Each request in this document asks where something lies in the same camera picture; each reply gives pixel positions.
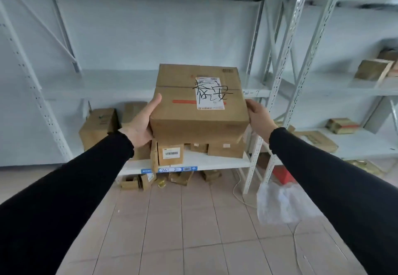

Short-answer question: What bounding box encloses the red-taped small cardboard box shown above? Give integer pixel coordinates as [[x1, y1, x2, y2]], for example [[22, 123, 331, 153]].
[[325, 118, 360, 135]]

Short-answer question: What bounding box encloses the person's left forearm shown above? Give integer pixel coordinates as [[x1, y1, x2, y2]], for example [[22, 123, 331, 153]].
[[0, 131, 135, 275]]

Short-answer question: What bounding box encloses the large labelled cardboard box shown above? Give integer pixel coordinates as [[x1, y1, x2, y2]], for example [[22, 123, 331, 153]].
[[149, 64, 250, 144]]

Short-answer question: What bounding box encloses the crumpled brown cardboard piece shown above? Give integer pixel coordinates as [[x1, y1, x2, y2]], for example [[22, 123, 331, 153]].
[[200, 169, 222, 182], [168, 171, 194, 187]]

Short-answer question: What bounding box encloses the person's right hand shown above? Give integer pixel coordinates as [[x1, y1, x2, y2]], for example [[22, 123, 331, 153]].
[[245, 99, 278, 144]]

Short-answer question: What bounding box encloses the person's right forearm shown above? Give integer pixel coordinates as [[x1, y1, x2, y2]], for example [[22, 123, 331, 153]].
[[269, 127, 398, 275]]

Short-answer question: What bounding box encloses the clear plastic bag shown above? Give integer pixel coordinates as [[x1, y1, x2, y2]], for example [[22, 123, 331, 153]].
[[256, 182, 324, 226]]

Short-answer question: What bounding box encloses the red box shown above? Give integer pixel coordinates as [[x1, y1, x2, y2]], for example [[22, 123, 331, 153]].
[[272, 165, 296, 185]]

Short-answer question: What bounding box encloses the flat brown cardboard box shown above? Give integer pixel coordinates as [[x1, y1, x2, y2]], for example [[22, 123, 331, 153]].
[[207, 138, 247, 159]]

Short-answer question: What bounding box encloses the person's left hand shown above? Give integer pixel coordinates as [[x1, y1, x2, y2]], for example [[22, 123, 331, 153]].
[[118, 93, 162, 148]]

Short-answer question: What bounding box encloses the small barcode-labelled cardboard box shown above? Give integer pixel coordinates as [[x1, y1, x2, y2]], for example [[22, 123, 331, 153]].
[[150, 140, 184, 173]]

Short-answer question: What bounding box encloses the small white-labelled cardboard box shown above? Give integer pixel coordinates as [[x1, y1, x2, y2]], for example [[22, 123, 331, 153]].
[[139, 172, 157, 191]]

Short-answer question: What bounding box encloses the olive cardboard box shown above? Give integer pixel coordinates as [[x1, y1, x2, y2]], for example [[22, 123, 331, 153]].
[[354, 59, 395, 83]]

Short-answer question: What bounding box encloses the white cable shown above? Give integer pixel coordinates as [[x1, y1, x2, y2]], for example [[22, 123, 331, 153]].
[[232, 169, 314, 275]]

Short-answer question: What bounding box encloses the plain brown cardboard box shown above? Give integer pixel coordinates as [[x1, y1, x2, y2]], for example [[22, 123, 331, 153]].
[[79, 108, 120, 152]]

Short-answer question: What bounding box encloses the blue shelf label strip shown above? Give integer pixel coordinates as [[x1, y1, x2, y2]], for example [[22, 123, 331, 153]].
[[141, 166, 198, 174]]

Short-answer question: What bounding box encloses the white metal shelving rack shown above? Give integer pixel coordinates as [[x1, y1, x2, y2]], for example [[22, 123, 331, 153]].
[[261, 0, 398, 185], [0, 0, 314, 195]]

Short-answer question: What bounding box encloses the open small cardboard box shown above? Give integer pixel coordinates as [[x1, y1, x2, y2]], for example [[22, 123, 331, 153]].
[[120, 175, 140, 191]]

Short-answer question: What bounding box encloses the flat brown paper parcel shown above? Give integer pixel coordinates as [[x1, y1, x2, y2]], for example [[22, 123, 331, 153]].
[[292, 130, 339, 153]]

